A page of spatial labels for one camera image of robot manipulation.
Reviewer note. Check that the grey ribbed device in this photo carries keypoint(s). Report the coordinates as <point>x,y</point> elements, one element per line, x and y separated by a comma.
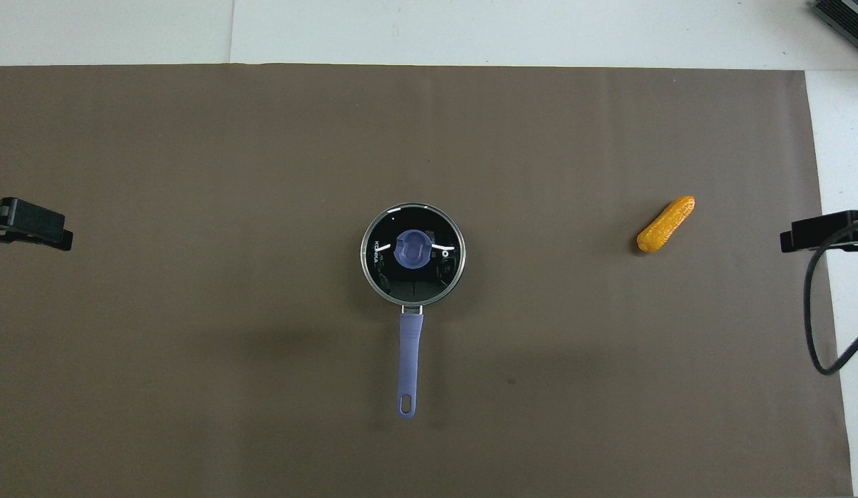
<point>847,17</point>

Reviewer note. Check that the brown table mat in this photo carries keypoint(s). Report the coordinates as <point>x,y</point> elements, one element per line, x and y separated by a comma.
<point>263,173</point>

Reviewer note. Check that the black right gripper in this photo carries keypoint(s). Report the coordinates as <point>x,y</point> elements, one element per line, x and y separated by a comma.
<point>827,230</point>

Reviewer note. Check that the glass lid with blue knob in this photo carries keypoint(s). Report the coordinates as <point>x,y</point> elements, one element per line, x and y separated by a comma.
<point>413,250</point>

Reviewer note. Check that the yellow toy corn cob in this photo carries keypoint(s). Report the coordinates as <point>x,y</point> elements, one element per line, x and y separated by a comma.
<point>665,224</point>

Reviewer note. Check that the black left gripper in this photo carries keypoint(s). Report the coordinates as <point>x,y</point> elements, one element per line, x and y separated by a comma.
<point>31,223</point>

